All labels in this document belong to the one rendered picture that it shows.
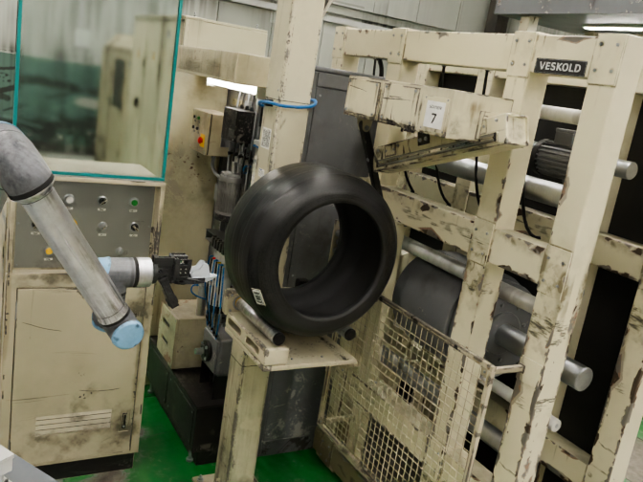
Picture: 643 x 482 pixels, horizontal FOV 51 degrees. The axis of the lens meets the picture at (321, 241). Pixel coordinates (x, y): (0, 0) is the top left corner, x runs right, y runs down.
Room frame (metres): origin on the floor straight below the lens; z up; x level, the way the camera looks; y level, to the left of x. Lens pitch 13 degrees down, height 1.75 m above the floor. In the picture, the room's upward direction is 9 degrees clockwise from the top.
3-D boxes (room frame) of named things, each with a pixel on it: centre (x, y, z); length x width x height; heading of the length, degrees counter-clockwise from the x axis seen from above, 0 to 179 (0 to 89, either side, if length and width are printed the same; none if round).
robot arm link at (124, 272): (1.89, 0.59, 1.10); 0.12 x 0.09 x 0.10; 121
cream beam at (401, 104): (2.35, -0.26, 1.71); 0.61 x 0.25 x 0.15; 31
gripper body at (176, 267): (1.97, 0.45, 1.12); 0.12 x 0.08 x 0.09; 121
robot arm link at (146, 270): (1.93, 0.52, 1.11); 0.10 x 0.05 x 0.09; 31
